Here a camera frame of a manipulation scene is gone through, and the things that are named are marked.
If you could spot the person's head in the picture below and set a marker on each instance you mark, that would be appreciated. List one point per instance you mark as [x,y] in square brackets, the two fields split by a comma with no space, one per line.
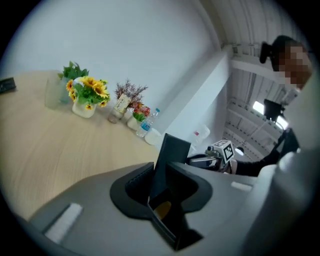
[295,65]

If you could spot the clear plastic water bottle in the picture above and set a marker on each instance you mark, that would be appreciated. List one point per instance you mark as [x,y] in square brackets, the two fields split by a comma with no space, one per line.
[147,123]

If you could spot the black box on stand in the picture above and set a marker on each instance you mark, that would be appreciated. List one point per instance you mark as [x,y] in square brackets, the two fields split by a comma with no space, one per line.
[272,108]

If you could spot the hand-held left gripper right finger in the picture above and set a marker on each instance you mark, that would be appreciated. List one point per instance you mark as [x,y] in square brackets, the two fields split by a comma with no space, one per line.
[225,205]

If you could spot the clear plastic container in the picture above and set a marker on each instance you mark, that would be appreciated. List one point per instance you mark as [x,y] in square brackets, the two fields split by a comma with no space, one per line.
[201,133]

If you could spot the rectangular ceiling light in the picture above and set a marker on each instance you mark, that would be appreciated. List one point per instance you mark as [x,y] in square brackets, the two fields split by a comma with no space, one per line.
[258,107]

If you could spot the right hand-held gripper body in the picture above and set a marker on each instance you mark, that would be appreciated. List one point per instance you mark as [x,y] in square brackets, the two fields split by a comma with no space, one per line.
[226,150]

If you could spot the frosted glass cup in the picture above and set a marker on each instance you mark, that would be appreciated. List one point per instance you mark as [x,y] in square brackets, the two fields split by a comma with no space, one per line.
[52,93]

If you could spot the black head-worn camera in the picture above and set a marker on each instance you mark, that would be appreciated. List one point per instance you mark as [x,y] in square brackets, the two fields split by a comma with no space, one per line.
[265,51]

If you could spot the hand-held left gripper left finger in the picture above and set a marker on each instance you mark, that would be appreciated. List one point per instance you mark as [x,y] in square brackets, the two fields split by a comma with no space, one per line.
[95,200]

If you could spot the labelled glass jar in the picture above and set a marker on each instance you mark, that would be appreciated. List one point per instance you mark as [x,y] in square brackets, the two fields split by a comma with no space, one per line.
[120,106]

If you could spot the flat black device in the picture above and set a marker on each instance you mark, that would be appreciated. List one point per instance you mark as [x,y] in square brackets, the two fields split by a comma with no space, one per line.
[7,85]

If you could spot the purple dried plant in pot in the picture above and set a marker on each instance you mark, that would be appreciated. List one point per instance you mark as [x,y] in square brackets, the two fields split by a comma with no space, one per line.
[131,90]

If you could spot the red flowers in white pot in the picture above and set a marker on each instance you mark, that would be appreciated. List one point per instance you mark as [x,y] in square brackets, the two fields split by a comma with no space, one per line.
[140,113]

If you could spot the white round bowl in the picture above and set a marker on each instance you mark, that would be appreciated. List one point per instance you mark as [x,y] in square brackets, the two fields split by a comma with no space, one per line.
[153,137]

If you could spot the sunflowers in white pot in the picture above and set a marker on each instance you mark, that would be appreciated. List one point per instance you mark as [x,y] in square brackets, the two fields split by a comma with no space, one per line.
[87,92]

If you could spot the green plant in glass vase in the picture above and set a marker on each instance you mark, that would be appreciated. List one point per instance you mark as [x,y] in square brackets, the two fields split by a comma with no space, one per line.
[72,71]

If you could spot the person's right forearm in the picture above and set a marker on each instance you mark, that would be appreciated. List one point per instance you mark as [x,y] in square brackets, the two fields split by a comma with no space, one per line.
[262,163]

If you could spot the black box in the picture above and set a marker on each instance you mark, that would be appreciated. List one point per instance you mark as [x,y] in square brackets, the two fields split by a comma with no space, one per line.
[170,155]
[272,108]

